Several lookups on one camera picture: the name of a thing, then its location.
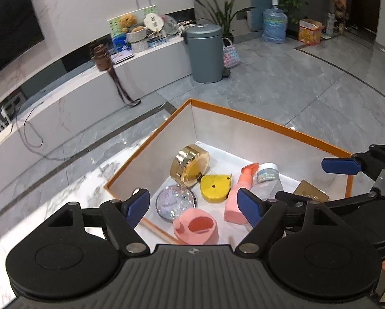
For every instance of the orange white storage box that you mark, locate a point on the orange white storage box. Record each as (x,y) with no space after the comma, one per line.
(233,140)

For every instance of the round white paper fan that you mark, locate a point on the round white paper fan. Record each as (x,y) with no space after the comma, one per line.
(154,23)

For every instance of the glitter round compact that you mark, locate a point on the glitter round compact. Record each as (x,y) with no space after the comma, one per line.
(173,200)

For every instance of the brown camera case with strap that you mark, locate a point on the brown camera case with strap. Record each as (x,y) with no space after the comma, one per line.
(104,63)

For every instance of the white woven basket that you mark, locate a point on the white woven basket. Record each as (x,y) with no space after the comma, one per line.
(137,39)

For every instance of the woven pastel basket bag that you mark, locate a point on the woven pastel basket bag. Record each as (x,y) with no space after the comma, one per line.
(230,54)

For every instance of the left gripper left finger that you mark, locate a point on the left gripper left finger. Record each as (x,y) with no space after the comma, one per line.
(121,218)

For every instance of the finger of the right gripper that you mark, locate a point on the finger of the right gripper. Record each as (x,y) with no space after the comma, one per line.
(347,166)
(291,199)

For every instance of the black television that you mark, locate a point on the black television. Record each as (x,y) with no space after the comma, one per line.
(19,29)

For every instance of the teddy bear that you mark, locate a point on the teddy bear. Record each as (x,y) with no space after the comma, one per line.
(127,22)

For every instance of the yellow tape measure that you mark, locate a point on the yellow tape measure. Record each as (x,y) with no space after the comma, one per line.
(215,188)

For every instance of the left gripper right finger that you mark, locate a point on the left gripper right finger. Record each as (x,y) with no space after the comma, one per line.
(266,218)

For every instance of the green potted plant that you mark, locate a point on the green potted plant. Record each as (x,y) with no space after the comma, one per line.
(223,14)

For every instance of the orange cardboard box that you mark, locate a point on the orange cardboard box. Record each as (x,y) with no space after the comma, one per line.
(310,31)

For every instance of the gold round jar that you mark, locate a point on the gold round jar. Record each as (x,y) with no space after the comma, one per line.
(189,165)

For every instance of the gold square box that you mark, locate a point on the gold square box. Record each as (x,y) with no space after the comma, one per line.
(307,190)

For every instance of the blue water jug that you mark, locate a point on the blue water jug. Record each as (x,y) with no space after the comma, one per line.
(275,24)

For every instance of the grey pedal trash bin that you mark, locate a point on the grey pedal trash bin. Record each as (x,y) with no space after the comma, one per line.
(205,48)

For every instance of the green poster card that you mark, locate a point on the green poster card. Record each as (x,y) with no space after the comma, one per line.
(118,38)

